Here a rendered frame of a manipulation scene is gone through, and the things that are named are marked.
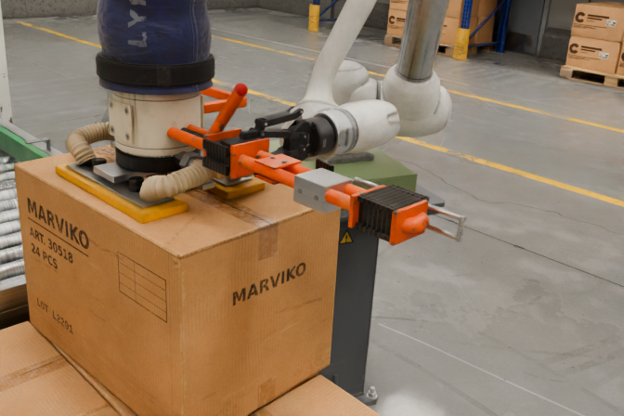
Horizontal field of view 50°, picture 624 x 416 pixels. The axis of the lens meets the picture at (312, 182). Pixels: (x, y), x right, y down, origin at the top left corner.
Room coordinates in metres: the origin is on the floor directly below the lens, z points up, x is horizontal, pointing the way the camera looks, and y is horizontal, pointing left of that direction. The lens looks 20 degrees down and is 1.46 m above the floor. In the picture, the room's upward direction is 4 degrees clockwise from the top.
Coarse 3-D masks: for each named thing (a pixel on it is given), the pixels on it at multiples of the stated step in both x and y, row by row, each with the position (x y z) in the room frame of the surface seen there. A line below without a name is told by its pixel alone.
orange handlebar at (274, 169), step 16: (224, 96) 1.56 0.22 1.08; (208, 112) 1.44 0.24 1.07; (176, 128) 1.23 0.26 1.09; (192, 128) 1.25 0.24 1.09; (192, 144) 1.17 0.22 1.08; (240, 160) 1.08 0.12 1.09; (256, 160) 1.05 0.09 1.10; (272, 160) 1.06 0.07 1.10; (288, 160) 1.06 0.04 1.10; (256, 176) 1.05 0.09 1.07; (272, 176) 1.02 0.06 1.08; (288, 176) 1.00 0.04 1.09; (336, 192) 0.93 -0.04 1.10; (352, 192) 0.96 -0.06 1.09; (416, 224) 0.84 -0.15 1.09
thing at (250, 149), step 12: (228, 132) 1.17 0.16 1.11; (204, 144) 1.12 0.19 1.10; (216, 144) 1.10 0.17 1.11; (240, 144) 1.09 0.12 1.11; (252, 144) 1.11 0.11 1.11; (264, 144) 1.13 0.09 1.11; (204, 156) 1.13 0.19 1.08; (216, 156) 1.11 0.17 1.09; (228, 156) 1.08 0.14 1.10; (252, 156) 1.11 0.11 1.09; (216, 168) 1.09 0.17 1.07; (228, 168) 1.08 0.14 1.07; (240, 168) 1.09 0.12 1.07
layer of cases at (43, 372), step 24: (0, 336) 1.32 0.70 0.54; (24, 336) 1.32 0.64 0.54; (0, 360) 1.23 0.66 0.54; (24, 360) 1.23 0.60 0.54; (48, 360) 1.24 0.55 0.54; (72, 360) 1.24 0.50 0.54; (0, 384) 1.15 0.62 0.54; (24, 384) 1.15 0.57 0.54; (48, 384) 1.16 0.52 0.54; (72, 384) 1.16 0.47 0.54; (96, 384) 1.17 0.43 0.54; (312, 384) 1.21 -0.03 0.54; (0, 408) 1.08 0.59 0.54; (24, 408) 1.08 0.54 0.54; (48, 408) 1.09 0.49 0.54; (72, 408) 1.09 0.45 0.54; (96, 408) 1.09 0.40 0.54; (120, 408) 1.10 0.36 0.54; (264, 408) 1.12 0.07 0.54; (288, 408) 1.13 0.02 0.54; (312, 408) 1.13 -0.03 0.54; (336, 408) 1.14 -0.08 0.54; (360, 408) 1.14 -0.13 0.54
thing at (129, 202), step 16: (96, 160) 1.28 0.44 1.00; (64, 176) 1.29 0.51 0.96; (80, 176) 1.26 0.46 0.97; (96, 176) 1.25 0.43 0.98; (96, 192) 1.20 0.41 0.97; (112, 192) 1.18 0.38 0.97; (128, 192) 1.17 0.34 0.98; (128, 208) 1.12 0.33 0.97; (144, 208) 1.11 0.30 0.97; (160, 208) 1.12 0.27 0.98; (176, 208) 1.14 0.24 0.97
